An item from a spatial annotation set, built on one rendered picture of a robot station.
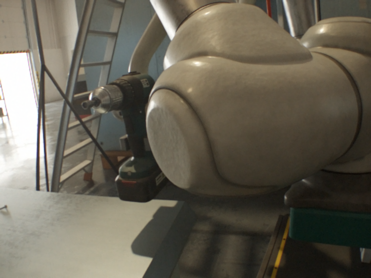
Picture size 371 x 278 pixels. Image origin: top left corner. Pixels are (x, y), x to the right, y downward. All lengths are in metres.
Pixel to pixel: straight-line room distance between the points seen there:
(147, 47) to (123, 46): 1.90
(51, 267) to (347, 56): 0.58
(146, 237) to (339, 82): 0.44
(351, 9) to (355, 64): 2.01
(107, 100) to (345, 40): 0.35
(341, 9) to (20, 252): 2.33
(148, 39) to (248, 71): 0.56
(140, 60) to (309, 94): 0.60
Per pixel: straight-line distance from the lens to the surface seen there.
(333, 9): 2.36
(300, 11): 1.08
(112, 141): 2.92
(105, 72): 2.31
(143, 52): 0.79
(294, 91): 0.26
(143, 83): 0.51
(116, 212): 0.69
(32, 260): 0.61
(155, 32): 0.77
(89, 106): 0.42
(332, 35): 0.41
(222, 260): 1.49
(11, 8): 13.11
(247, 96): 0.23
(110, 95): 0.44
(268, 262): 1.00
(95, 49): 2.86
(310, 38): 0.42
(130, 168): 0.53
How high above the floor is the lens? 0.97
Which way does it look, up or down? 16 degrees down
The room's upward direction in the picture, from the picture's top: 6 degrees counter-clockwise
